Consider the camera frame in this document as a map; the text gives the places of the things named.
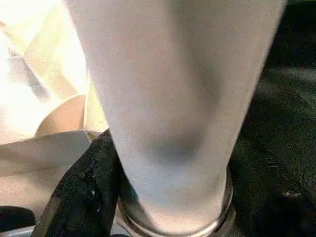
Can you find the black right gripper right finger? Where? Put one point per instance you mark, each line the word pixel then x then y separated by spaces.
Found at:
pixel 276 214

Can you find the white plastic table top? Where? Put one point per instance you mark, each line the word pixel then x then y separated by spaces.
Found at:
pixel 37 74

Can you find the white plastic table leg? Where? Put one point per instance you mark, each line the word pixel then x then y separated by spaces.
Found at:
pixel 172 98

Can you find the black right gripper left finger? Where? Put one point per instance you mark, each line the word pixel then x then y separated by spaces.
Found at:
pixel 79 192

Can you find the black work mat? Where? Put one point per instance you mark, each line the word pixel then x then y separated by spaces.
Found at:
pixel 291 98

